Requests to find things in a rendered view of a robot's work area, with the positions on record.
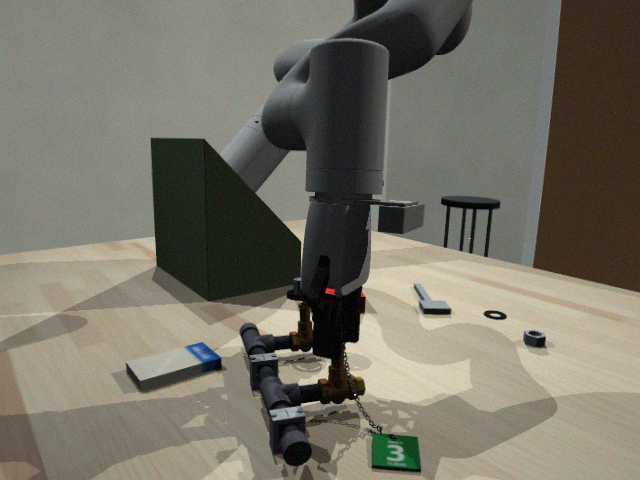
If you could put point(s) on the dark grey cylinder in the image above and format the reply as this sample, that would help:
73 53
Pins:
297 287

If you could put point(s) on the black rubber washer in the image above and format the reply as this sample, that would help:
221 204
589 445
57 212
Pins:
487 314

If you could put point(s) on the dark grey hex nut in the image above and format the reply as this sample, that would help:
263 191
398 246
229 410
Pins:
534 338

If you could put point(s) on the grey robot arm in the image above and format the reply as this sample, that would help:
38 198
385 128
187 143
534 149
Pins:
339 115

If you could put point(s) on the red box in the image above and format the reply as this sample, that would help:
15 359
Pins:
331 302

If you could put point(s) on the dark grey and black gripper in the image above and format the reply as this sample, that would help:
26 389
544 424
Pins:
336 255

